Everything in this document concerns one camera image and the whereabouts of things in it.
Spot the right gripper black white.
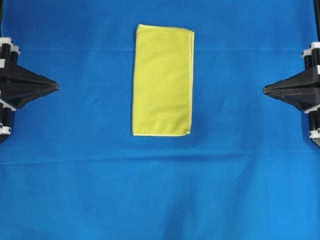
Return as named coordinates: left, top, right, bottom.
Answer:
left=263, top=41, right=320, bottom=147

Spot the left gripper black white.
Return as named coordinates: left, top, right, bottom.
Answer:
left=0, top=37, right=59, bottom=144

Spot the yellow towel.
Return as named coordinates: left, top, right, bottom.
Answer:
left=132, top=24, right=195, bottom=137

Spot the blue table cloth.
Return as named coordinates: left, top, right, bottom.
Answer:
left=0, top=0, right=320, bottom=240

